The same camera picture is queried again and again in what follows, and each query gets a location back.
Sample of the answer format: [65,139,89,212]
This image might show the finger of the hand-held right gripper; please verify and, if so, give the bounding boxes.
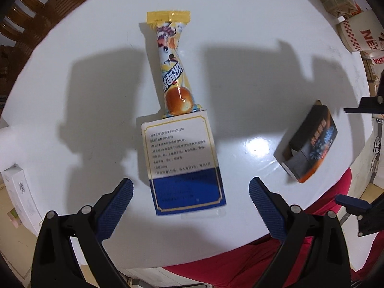
[334,194,384,237]
[344,94,384,114]

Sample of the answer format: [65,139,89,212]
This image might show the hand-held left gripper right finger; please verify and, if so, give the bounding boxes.
[249,176,351,288]

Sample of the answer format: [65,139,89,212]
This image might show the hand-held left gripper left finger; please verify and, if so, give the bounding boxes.
[30,178,134,288]

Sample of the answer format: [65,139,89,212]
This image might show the black cigarette box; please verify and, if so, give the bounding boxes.
[273,99,339,184]

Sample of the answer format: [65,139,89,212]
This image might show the white and blue medicine box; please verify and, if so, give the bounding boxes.
[140,110,227,216]

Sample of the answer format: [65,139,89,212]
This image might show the red and white printed bag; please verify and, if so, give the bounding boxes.
[361,51,384,80]

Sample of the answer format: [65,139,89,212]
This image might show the person's red pants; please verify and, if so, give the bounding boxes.
[162,168,384,288]

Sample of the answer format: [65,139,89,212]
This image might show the white cartoon tumbler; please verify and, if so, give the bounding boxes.
[336,9,384,53]

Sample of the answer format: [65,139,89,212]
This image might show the long white carton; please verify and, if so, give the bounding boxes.
[0,163,45,236]

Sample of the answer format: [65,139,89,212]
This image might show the yellow snack wrapper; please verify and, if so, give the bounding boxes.
[146,10,204,119]

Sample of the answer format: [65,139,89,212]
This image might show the long wooden sofa bench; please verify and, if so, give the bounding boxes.
[0,0,126,108]

